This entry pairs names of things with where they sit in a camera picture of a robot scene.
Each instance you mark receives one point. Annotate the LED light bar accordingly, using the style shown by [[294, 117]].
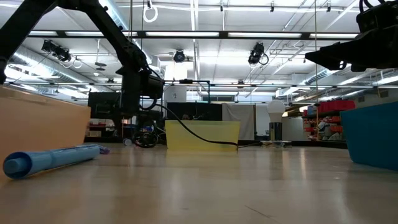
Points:
[[224, 34]]

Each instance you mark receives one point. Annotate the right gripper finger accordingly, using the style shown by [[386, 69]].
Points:
[[329, 62], [339, 49]]

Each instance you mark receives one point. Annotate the teal plastic bin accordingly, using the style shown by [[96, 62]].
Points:
[[373, 137]]

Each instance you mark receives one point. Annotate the shelf with red bins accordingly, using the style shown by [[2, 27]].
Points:
[[337, 105]]

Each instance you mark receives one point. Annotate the black partition panel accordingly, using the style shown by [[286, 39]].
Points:
[[211, 111]]

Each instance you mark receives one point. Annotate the grey cloth curtain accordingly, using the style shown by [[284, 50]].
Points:
[[239, 121]]

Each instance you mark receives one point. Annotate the translucent orange plastic tray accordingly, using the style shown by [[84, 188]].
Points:
[[37, 124]]

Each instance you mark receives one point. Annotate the large black monitor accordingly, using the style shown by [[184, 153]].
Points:
[[99, 99]]

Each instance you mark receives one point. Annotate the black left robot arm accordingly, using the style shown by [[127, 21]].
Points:
[[118, 40]]

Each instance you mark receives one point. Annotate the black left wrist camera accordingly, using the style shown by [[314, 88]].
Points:
[[154, 87]]

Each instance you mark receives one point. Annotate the person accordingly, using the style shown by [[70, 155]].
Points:
[[185, 117]]

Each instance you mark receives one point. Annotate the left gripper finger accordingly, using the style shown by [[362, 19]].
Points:
[[121, 123], [134, 123]]

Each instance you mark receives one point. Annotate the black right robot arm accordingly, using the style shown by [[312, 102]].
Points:
[[379, 15]]

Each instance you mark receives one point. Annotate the black hanging camera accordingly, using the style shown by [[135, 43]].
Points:
[[256, 53], [179, 56], [57, 51]]

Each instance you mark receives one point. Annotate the translucent yellow plastic bin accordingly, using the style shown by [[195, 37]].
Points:
[[211, 130]]

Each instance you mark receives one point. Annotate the purple highlighter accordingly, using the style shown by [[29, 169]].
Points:
[[104, 150]]

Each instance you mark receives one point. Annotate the white bulb chrome lamp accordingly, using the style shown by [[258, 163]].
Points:
[[275, 109]]

